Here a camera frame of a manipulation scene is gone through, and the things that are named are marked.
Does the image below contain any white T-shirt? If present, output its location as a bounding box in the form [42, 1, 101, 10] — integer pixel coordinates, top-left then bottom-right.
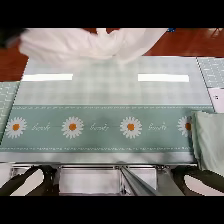
[18, 28, 168, 64]

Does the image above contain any pale green garment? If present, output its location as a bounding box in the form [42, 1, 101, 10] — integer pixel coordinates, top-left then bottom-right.
[191, 110, 224, 178]

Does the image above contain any white garment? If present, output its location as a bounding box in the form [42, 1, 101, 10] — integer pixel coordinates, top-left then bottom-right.
[208, 87, 224, 114]

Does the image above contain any silver frame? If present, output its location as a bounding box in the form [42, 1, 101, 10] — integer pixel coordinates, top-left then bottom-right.
[0, 161, 203, 197]

